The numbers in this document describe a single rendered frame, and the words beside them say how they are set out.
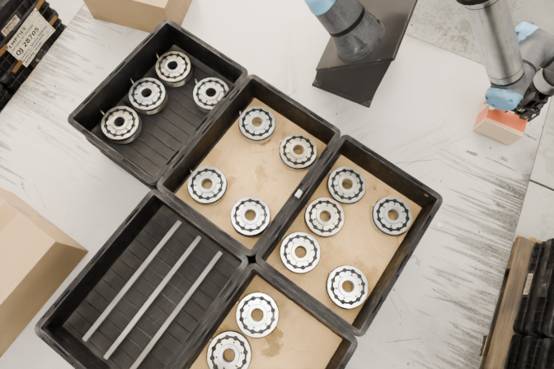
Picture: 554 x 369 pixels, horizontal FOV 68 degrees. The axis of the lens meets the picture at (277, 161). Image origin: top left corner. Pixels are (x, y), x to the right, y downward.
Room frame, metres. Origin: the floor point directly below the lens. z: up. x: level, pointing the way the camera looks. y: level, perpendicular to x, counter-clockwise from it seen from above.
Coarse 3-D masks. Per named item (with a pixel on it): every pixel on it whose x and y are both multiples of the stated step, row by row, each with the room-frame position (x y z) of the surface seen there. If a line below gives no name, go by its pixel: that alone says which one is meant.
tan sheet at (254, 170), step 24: (288, 120) 0.50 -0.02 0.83; (216, 144) 0.41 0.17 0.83; (240, 144) 0.42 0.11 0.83; (264, 144) 0.42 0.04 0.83; (240, 168) 0.35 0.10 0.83; (264, 168) 0.35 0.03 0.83; (240, 192) 0.28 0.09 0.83; (264, 192) 0.28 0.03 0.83; (288, 192) 0.29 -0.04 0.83; (216, 216) 0.21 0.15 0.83; (240, 240) 0.15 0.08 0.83
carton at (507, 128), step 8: (488, 104) 0.65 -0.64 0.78; (480, 112) 0.64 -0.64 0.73; (488, 112) 0.61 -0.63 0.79; (496, 112) 0.61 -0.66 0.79; (504, 112) 0.62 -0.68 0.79; (512, 112) 0.62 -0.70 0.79; (480, 120) 0.60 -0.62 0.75; (488, 120) 0.58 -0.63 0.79; (496, 120) 0.58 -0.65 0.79; (504, 120) 0.59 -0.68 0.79; (512, 120) 0.59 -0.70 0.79; (520, 120) 0.59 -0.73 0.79; (480, 128) 0.58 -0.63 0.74; (488, 128) 0.57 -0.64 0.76; (496, 128) 0.56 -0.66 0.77; (504, 128) 0.56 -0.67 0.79; (512, 128) 0.56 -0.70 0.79; (520, 128) 0.56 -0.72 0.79; (488, 136) 0.56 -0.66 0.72; (496, 136) 0.56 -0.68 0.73; (504, 136) 0.55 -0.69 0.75; (512, 136) 0.55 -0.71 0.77; (520, 136) 0.54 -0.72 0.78
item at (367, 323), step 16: (336, 144) 0.40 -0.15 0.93; (384, 160) 0.37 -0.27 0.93; (304, 192) 0.27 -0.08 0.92; (432, 192) 0.30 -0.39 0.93; (432, 208) 0.25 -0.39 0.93; (272, 240) 0.14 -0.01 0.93; (416, 240) 0.17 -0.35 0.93; (256, 256) 0.10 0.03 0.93; (272, 272) 0.07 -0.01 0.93; (400, 272) 0.10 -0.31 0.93; (384, 288) 0.06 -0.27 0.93; (320, 304) 0.01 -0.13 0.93; (336, 320) -0.02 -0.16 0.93; (368, 320) -0.02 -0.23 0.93
